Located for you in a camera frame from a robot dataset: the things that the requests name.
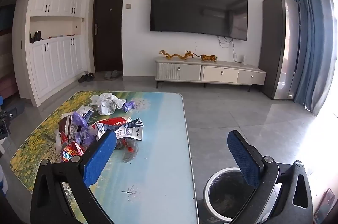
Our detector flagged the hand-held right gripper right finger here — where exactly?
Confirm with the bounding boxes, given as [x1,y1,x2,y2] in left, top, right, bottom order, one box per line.
[227,130,314,224]

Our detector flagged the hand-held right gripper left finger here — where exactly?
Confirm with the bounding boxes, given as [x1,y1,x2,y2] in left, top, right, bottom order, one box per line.
[31,129,117,224]

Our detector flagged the clear plastic wrapper with red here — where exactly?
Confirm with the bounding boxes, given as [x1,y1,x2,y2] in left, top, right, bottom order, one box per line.
[115,138,139,163]

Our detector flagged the white trash bin black liner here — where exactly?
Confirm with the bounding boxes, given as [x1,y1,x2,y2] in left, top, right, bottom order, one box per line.
[197,168,264,224]

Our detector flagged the red snack packet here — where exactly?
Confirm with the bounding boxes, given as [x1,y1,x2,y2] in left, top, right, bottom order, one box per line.
[61,141,86,162]

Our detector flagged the red white flattened carton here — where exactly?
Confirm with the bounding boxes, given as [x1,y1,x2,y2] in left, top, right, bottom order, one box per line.
[88,116,132,140]

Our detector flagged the blue white flattened carton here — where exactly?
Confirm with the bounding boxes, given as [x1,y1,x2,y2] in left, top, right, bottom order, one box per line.
[113,118,144,141]

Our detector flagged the purple plastic bag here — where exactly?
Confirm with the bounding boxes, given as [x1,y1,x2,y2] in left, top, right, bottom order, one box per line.
[71,111,95,146]

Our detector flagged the white crumpled tissue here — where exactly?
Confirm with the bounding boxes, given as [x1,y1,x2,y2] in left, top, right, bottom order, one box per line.
[54,131,63,156]

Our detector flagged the brown white flattened carton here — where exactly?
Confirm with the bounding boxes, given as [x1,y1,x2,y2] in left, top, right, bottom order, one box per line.
[58,115,80,142]

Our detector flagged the small white blue packet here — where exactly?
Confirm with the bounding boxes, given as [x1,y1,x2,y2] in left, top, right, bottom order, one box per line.
[76,105,94,119]

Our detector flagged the white printed plastic bag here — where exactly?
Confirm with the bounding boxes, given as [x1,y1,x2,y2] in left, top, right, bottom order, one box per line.
[90,93,127,115]

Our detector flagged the purple disposable glove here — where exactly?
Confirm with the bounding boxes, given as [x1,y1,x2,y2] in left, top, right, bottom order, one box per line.
[122,100,136,112]

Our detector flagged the table with printed landscape top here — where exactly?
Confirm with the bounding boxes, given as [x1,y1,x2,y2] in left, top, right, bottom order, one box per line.
[10,91,199,224]

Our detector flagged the black bag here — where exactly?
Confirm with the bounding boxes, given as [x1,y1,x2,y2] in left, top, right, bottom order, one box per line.
[30,31,43,43]

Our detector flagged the pair of black shoes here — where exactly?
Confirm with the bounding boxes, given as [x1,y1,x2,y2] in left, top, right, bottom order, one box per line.
[78,72,95,83]

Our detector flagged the pair of grey slippers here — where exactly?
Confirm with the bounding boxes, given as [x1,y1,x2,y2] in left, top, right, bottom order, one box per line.
[104,70,122,80]

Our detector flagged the white television cabinet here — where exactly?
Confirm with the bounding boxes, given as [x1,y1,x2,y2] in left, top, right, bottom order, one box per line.
[154,56,267,92]

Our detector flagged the dark smartphone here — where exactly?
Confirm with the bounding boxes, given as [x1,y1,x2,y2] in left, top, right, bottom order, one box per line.
[314,188,336,223]

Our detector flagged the grey refrigerator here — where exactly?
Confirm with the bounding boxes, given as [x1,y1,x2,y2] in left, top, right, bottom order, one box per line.
[258,0,300,101]

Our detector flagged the dark brown entrance door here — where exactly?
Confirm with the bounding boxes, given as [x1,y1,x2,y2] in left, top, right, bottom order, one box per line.
[92,0,124,73]

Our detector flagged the golden dragon figurine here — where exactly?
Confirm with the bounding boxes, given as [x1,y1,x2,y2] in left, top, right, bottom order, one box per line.
[159,49,200,60]

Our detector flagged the blue curtain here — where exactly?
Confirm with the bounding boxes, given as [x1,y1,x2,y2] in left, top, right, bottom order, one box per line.
[286,0,336,116]

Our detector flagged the white wall cabinet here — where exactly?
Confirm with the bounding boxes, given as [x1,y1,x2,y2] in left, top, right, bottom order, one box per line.
[12,0,87,107]

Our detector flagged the black television cables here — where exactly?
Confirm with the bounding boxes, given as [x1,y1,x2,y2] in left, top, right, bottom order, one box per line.
[218,36,238,62]

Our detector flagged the wall-mounted black television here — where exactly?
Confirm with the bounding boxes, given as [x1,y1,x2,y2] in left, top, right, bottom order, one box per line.
[150,0,249,41]

